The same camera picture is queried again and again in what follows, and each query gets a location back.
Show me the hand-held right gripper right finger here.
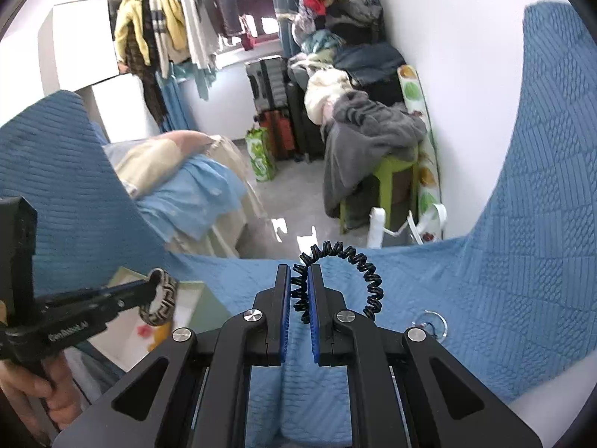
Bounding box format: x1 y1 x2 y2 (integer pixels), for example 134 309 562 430
307 264 544 448

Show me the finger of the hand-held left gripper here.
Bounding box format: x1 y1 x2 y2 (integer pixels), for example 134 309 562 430
88 279 157 324

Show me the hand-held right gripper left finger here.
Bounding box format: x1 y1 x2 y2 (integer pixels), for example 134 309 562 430
51 264 292 448

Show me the black white patterned bracelet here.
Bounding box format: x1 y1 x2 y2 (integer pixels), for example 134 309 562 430
139 268 181 326

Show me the yellow hair claw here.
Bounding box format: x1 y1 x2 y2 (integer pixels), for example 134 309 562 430
149 322 171 351

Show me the black coil hair tie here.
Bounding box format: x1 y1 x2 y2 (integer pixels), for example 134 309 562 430
291 242 384 325

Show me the green cardboard box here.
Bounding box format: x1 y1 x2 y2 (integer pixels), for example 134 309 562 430
86 266 234 374

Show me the person's left hand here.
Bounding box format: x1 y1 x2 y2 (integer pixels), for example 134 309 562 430
0 357 84 436

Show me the light blue bed skirt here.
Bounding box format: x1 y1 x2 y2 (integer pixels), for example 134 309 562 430
135 156 244 240

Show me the cream quilt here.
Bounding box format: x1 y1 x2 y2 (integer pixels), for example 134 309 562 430
103 131 244 199

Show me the green shopping bag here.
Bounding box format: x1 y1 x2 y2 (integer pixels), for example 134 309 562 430
246 127 277 183

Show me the green plastic stool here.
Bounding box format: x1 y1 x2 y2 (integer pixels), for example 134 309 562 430
339 156 421 234

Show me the black suitcase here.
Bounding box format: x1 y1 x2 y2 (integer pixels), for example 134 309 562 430
284 79 327 162

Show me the red suitcase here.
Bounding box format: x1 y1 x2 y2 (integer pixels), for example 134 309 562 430
256 109 297 162

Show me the dotted ironing board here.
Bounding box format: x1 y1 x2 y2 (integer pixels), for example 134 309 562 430
396 65 442 243

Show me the grey blanket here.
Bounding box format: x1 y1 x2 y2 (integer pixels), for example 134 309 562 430
322 90 428 218

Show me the white wardrobe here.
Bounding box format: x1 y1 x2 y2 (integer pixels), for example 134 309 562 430
40 0 160 143

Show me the cream padded jacket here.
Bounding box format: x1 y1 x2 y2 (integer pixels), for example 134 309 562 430
304 69 353 125

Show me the grey suitcase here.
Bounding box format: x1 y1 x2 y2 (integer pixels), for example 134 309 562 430
246 56 290 113

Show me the dark navy jacket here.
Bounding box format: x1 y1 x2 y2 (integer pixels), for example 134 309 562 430
333 42 406 87

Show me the row of hanging clothes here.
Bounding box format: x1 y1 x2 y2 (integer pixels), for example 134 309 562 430
114 0 281 132

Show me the blue curtain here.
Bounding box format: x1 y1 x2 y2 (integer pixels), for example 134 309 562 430
273 0 302 59

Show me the pile of mixed clothes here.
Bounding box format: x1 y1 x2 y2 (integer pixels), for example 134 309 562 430
291 0 386 63

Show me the clear ring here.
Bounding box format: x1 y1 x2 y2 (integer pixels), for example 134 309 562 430
413 310 449 339

